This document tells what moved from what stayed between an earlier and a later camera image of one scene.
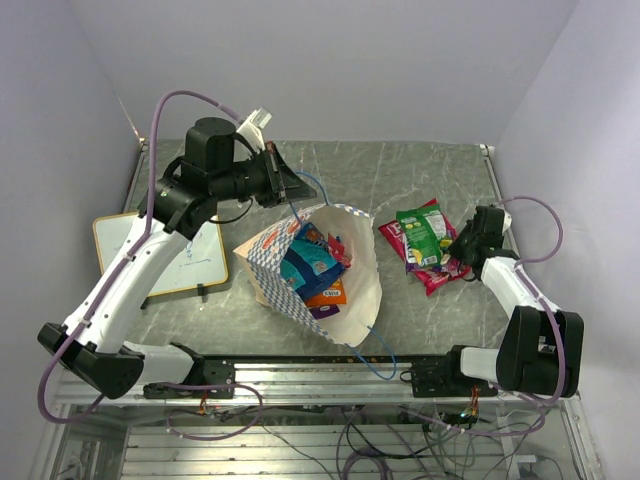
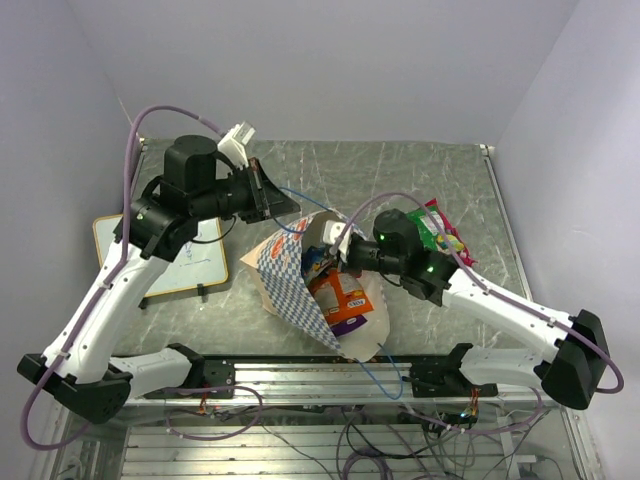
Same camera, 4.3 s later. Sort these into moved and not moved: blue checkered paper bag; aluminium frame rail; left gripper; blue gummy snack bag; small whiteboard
Moved: left gripper; blue gummy snack bag; blue checkered paper bag
Not moved: aluminium frame rail; small whiteboard
